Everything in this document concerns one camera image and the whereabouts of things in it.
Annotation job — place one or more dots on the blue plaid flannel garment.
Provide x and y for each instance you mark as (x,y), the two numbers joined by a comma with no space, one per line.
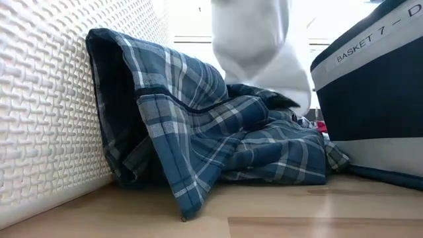
(211,145)

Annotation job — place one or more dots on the white garment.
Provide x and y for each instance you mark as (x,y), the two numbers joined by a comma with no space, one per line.
(251,43)

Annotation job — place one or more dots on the small red cloth piece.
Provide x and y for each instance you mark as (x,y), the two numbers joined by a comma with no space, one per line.
(321,127)

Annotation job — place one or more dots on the navy grey fabric basket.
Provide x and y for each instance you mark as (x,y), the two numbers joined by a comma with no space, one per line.
(373,105)

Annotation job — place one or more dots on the white woven plastic basket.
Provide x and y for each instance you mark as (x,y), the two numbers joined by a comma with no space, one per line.
(43,115)

